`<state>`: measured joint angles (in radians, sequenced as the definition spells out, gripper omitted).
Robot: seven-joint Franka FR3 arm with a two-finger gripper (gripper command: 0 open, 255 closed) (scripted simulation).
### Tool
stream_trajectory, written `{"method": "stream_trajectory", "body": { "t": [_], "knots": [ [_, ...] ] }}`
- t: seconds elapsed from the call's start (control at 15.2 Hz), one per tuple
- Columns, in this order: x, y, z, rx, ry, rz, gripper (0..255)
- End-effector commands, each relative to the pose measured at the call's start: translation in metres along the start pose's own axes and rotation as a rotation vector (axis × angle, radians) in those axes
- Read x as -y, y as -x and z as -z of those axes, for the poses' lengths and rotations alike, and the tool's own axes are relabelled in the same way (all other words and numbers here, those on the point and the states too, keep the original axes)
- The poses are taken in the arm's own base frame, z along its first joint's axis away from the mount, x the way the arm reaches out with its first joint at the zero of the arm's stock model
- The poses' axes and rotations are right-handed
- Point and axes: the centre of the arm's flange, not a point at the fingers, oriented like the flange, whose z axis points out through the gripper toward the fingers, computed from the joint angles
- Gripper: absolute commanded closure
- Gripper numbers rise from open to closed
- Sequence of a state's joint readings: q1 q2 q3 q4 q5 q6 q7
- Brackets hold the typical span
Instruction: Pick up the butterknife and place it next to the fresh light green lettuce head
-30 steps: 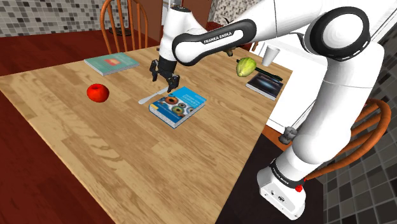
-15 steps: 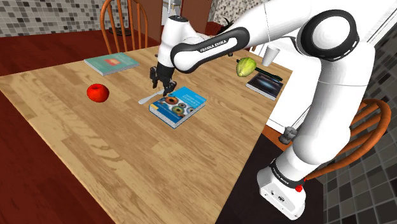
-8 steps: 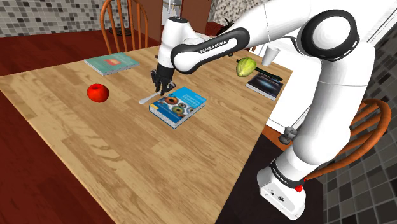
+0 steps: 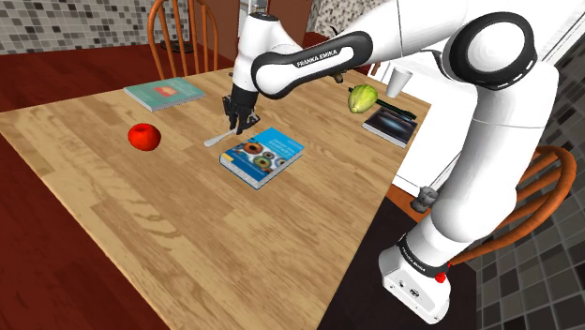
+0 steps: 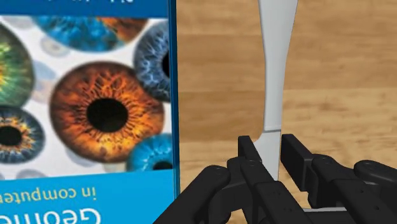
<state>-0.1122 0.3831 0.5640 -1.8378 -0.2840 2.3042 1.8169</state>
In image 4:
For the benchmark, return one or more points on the white cup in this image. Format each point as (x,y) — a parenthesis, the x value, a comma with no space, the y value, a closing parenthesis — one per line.
(397,83)

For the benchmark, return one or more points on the teal book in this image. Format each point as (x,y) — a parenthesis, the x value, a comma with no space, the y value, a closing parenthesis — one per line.
(164,93)

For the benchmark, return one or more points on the wooden round-back chair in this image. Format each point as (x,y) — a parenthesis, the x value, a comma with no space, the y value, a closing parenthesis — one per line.
(550,192)

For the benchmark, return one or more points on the wooden table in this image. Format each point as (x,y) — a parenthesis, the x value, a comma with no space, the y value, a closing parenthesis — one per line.
(205,219)

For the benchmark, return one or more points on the small grey object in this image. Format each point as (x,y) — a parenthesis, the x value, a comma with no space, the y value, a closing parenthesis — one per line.
(425,198)

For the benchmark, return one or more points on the green cabbage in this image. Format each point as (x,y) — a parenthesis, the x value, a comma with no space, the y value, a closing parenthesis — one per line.
(362,98)

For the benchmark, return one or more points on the dark robot stand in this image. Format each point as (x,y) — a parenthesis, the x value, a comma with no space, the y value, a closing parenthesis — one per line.
(365,283)

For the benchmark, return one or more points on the wooden spindle-back chair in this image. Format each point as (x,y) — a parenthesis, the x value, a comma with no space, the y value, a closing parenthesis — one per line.
(157,41)

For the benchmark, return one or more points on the red apple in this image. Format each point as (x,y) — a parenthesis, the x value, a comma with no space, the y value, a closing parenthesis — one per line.
(144,136)

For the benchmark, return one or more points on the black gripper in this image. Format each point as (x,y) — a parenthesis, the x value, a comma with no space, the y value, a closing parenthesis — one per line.
(241,100)

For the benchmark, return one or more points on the dark book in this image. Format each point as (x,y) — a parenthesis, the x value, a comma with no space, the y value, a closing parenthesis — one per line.
(391,125)

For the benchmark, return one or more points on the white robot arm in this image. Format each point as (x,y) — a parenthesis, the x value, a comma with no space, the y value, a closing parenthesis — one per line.
(498,137)

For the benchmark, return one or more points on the blue book with circles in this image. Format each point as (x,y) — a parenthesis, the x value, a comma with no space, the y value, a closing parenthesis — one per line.
(263,157)

